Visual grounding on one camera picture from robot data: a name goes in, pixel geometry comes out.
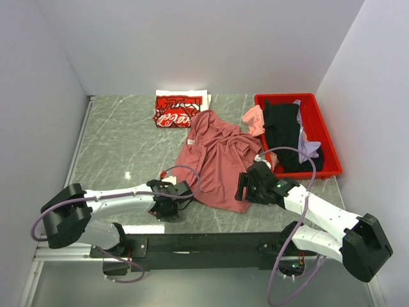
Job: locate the dusty rose t-shirt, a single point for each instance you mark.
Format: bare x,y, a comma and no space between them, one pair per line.
212,158

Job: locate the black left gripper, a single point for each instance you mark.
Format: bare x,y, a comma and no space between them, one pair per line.
168,217

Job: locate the black shirt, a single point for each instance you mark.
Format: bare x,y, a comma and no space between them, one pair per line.
282,132

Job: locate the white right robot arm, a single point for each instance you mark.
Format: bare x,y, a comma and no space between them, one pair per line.
358,242

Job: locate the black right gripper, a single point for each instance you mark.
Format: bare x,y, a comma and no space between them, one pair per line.
245,180

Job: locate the red plastic bin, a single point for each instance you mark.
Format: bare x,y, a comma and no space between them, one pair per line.
314,125

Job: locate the black base crossbar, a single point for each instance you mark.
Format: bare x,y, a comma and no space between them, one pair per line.
204,250

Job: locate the light salmon pink shirt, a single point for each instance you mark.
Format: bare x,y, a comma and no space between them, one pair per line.
254,119

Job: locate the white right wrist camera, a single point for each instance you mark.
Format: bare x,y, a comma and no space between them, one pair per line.
270,160

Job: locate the lavender shirt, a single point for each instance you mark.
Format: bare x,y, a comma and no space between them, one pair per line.
307,148

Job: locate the folded red white Coca-Cola shirt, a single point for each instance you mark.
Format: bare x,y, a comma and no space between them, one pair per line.
175,109

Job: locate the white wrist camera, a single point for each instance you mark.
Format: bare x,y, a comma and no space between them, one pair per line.
165,177
270,160

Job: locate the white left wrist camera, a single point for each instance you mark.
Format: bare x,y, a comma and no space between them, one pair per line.
165,177

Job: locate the aluminium rail frame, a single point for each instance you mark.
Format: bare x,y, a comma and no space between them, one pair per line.
119,147

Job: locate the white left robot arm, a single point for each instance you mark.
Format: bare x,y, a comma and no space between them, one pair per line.
75,215

